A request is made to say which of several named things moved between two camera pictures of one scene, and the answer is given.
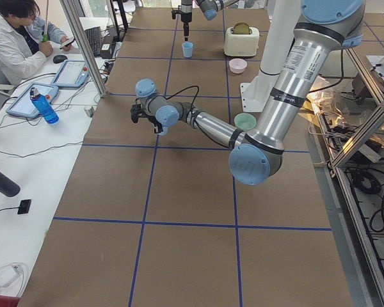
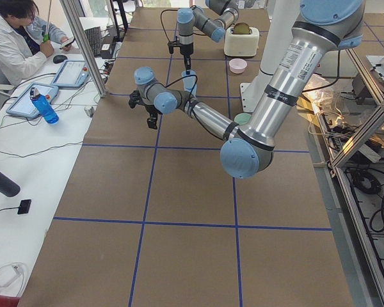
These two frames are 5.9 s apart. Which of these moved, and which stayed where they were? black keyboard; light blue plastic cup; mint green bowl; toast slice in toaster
Moved: light blue plastic cup
Stayed: black keyboard; toast slice in toaster; mint green bowl
